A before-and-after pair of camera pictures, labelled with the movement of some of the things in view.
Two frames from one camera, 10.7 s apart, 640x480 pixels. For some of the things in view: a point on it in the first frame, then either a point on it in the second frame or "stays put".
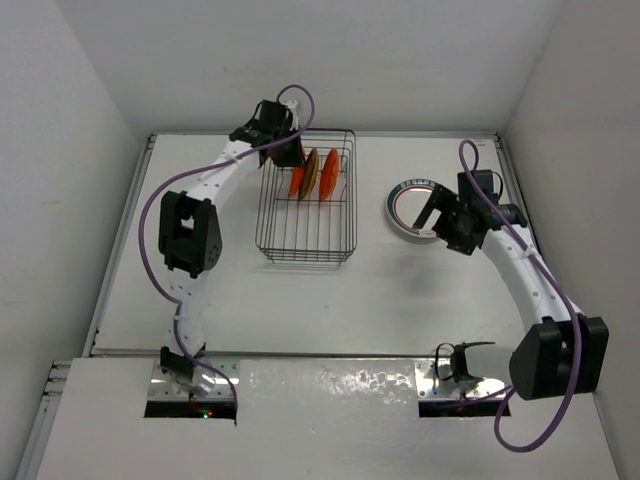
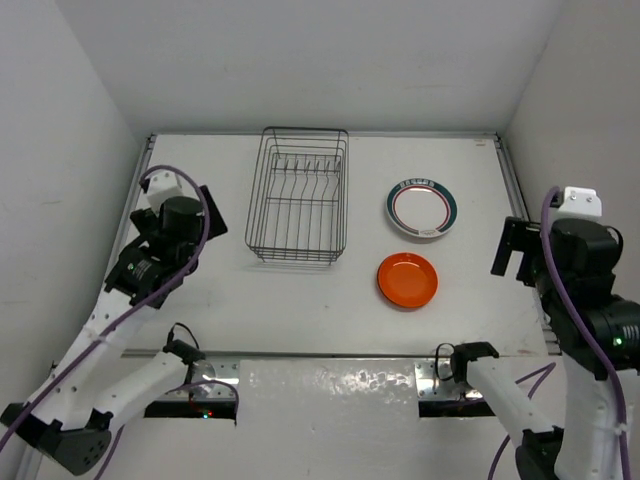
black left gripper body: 287,153 to 143,219
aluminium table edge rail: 515,186 stays put
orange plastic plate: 330,171 to 407,280
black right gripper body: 451,227 to 542,275
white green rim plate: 405,203 stays put
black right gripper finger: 436,199 to 521,236
